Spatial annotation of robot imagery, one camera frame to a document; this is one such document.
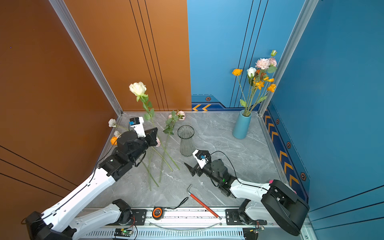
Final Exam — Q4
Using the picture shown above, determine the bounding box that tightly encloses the red handled hammer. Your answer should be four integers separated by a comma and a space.
187, 184, 222, 220

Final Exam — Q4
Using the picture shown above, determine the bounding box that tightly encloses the blue ceramic cylinder vase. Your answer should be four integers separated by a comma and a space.
233, 110, 252, 140

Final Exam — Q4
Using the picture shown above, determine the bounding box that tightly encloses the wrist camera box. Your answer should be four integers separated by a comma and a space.
129, 117, 146, 138
193, 150, 212, 169

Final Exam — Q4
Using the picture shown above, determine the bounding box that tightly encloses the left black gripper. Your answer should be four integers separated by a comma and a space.
129, 127, 158, 165

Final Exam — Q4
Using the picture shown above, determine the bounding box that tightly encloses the green circuit board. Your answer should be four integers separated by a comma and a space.
114, 228, 134, 238

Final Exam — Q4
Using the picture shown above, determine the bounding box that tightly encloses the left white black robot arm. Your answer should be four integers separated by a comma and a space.
26, 128, 158, 240

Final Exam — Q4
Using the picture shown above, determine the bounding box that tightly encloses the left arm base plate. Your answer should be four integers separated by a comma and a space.
109, 209, 147, 227

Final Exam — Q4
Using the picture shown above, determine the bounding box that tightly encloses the yellow poppy flower bunch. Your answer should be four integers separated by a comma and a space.
244, 74, 277, 117

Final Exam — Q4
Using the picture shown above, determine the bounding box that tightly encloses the white rose flower stem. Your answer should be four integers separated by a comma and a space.
245, 67, 257, 117

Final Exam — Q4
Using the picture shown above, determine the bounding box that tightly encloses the orange gerbera flower stem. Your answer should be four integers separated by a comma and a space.
251, 70, 266, 111

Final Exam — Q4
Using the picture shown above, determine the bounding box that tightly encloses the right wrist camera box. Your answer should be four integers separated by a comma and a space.
193, 150, 212, 169

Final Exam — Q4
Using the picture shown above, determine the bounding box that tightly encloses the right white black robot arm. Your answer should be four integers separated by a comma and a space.
185, 159, 310, 236

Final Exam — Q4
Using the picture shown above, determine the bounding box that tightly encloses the pink peony flower stem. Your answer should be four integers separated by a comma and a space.
248, 50, 278, 116

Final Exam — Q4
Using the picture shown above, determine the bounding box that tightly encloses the orange black tape measure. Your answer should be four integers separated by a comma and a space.
152, 207, 164, 220

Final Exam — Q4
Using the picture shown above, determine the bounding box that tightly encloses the clear ribbed glass vase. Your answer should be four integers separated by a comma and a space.
177, 125, 196, 157

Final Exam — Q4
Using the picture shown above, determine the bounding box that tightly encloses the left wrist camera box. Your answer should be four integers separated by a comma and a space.
129, 117, 146, 138

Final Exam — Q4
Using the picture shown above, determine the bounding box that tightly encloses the cream rose flower stem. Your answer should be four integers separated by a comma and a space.
129, 82, 155, 121

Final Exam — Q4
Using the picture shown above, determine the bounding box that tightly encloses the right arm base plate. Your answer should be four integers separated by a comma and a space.
225, 209, 268, 227

